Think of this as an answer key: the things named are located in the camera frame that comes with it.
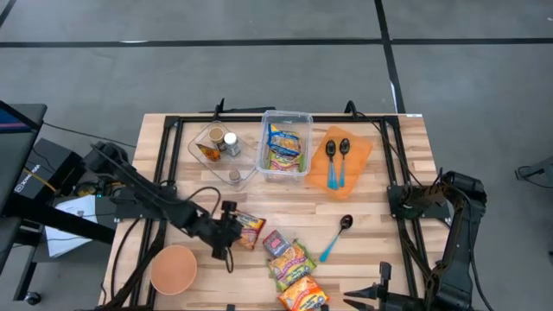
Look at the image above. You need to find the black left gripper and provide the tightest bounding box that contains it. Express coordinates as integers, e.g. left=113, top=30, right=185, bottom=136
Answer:
left=200, top=200, right=251, bottom=261

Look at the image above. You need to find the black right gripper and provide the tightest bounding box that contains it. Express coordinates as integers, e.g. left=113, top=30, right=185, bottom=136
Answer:
left=343, top=261, right=416, bottom=311

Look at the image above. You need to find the red ramen packet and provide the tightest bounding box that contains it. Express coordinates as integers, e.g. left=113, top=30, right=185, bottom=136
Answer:
left=235, top=211, right=268, bottom=251

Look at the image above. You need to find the yellow green ramen packet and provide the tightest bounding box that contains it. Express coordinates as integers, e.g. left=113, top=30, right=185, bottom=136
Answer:
left=267, top=150, right=303, bottom=173

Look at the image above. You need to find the brown seasoning packet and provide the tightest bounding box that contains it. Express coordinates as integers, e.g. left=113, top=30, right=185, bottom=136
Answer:
left=196, top=143, right=222, bottom=163

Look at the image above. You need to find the white-lid spice jar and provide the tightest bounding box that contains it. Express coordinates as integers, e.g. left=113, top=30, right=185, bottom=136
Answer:
left=223, top=131, right=242, bottom=157

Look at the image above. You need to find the gold-capped sesame jar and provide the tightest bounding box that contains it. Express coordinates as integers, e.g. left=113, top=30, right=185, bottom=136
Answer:
left=207, top=127, right=228, bottom=152

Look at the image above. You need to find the blue ramen packet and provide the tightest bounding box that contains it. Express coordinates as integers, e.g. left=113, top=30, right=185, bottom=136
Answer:
left=266, top=124, right=302, bottom=157

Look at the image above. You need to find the teal-handled black spoon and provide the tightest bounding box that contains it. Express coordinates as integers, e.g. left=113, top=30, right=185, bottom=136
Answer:
left=338, top=137, right=352, bottom=188
left=324, top=139, right=340, bottom=191
left=318, top=213, right=354, bottom=263

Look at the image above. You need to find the orange plate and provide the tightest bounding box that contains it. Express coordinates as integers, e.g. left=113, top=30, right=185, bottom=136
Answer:
left=305, top=124, right=374, bottom=201

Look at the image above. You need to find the smoked paprika packet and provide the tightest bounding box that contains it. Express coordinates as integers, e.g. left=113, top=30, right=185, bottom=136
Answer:
left=262, top=228, right=291, bottom=259

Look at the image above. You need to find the orange ramen packet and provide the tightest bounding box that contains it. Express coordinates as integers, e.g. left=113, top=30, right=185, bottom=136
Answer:
left=276, top=275, right=330, bottom=311

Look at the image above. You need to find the chili shrimp ramen packet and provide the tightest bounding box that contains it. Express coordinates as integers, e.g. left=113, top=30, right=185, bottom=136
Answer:
left=266, top=240, right=317, bottom=293

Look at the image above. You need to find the clear shallow plastic tray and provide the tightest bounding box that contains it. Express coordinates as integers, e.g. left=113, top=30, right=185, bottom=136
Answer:
left=187, top=119, right=259, bottom=193

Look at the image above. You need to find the orange bowl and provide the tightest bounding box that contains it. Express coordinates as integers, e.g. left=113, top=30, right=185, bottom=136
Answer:
left=149, top=244, right=199, bottom=296

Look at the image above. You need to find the clear deep plastic container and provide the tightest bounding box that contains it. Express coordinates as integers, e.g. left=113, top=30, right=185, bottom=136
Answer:
left=255, top=109, right=314, bottom=182

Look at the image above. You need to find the white paper sheet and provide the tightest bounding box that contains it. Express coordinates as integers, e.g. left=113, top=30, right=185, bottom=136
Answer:
left=44, top=194, right=99, bottom=259

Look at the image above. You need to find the black stand leg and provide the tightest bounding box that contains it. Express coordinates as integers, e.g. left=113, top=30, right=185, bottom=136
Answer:
left=516, top=155, right=553, bottom=194

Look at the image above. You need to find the black box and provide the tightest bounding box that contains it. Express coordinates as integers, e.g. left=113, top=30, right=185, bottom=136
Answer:
left=15, top=137, right=90, bottom=203

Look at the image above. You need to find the black desk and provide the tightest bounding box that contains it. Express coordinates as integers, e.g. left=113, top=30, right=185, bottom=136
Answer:
left=0, top=99, right=117, bottom=303

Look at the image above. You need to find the thin black cable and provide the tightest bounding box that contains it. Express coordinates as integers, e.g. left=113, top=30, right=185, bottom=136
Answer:
left=344, top=99, right=419, bottom=187

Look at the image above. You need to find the yellow cable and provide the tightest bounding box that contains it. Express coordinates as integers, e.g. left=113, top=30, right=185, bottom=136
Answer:
left=23, top=167, right=58, bottom=194

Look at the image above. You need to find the black floor cable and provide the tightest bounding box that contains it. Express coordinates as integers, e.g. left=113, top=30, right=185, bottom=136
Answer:
left=41, top=122, right=137, bottom=149

